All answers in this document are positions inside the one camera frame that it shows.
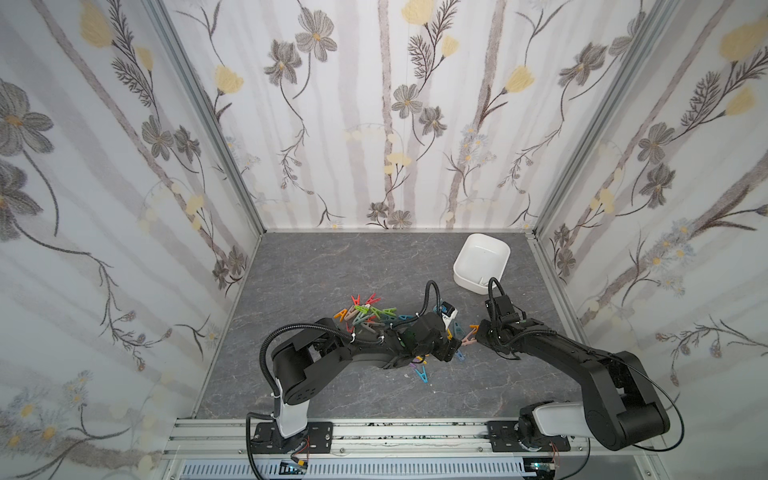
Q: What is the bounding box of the pink clothespin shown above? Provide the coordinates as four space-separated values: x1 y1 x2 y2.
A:
461 335 477 347

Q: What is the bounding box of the white plastic storage box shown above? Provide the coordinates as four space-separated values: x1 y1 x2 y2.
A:
453 233 511 295

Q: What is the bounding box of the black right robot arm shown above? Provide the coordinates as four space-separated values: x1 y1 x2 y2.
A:
476 319 670 451

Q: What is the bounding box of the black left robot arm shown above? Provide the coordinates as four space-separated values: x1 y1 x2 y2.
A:
259 312 462 439

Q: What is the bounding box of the light blue clothespin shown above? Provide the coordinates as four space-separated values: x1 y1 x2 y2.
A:
413 366 429 384

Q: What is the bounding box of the dark red clothespin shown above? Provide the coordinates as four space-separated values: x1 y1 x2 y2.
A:
364 293 381 305

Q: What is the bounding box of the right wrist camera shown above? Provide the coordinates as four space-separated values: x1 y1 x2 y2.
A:
485 295 521 325

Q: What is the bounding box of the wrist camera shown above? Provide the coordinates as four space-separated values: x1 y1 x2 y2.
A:
437 301 458 330
485 295 521 325

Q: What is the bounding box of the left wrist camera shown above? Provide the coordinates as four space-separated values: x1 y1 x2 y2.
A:
437 301 458 330

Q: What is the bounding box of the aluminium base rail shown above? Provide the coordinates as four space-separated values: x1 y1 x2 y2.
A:
153 418 670 479

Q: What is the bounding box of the aluminium corner post right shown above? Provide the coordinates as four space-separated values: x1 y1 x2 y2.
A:
531 1 680 239

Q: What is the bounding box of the aluminium corner post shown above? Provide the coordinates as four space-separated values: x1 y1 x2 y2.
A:
531 1 680 239
142 0 267 239

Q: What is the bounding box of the aluminium corner post left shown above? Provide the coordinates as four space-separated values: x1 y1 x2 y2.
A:
142 0 267 239

